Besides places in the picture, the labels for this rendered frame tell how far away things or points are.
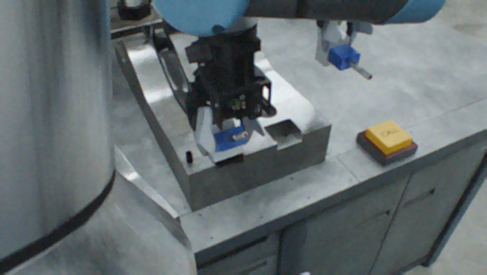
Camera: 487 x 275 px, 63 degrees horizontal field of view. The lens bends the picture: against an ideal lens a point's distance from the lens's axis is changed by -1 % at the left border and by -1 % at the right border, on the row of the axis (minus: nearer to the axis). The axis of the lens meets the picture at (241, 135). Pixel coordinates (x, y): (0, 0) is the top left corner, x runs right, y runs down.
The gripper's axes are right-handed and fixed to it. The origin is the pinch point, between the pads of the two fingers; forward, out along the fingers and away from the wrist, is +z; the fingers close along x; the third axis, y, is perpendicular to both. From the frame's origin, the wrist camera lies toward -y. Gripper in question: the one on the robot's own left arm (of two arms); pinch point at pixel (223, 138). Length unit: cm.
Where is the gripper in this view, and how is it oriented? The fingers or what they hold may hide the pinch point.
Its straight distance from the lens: 61.2
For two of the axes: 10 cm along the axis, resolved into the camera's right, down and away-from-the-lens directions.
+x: 8.9, -3.0, 3.3
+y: 4.5, 6.0, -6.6
